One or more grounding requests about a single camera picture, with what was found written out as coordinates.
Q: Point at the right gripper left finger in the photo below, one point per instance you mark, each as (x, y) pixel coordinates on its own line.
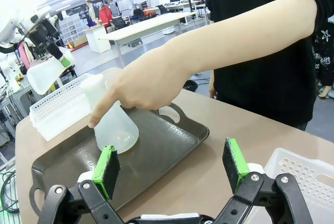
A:
(108, 171)

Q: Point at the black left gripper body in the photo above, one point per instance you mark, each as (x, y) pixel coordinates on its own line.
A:
(41, 32)

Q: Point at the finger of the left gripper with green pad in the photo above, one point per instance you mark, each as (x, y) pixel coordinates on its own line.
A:
(58, 54)

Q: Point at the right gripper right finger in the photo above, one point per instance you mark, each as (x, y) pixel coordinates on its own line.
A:
(235, 166)

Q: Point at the translucent white plastic flask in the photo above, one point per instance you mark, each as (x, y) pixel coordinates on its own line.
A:
(44, 77)
(117, 132)

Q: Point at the person's left forearm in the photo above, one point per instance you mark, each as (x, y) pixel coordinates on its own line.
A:
(235, 38)

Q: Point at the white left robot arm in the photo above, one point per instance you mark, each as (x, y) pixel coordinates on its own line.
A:
(13, 12)

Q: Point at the person's right hand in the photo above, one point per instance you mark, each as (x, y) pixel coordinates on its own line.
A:
(212, 88)

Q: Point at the person's left hand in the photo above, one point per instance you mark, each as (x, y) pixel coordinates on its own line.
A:
(146, 83)

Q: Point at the pink garment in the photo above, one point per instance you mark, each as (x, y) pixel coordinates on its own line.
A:
(26, 54)

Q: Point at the white drawer shelf unit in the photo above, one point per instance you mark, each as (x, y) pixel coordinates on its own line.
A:
(71, 26)

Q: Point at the white desk cabinet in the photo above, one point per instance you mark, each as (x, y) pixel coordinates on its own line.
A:
(97, 37)

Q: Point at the background person beige coat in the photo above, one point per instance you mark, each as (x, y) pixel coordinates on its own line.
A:
(92, 12)

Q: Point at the white perforated plastic basket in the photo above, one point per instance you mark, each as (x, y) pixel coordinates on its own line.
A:
(300, 171)
(52, 109)

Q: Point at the mannequin red jacket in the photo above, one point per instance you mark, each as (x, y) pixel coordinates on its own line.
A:
(105, 13)

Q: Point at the dark brown plastic tray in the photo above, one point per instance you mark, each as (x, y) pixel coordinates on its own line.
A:
(161, 140)

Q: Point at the black office chair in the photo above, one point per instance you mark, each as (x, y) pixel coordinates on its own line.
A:
(118, 23)

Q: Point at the long white table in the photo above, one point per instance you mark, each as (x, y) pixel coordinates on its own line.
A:
(146, 28)

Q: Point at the person in black t-shirt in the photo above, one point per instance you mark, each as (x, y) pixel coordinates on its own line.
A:
(261, 77)

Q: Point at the black garment star print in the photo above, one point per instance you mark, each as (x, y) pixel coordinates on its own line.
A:
(323, 51)

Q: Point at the aluminium frame bench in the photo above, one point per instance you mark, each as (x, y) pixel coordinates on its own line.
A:
(13, 104)

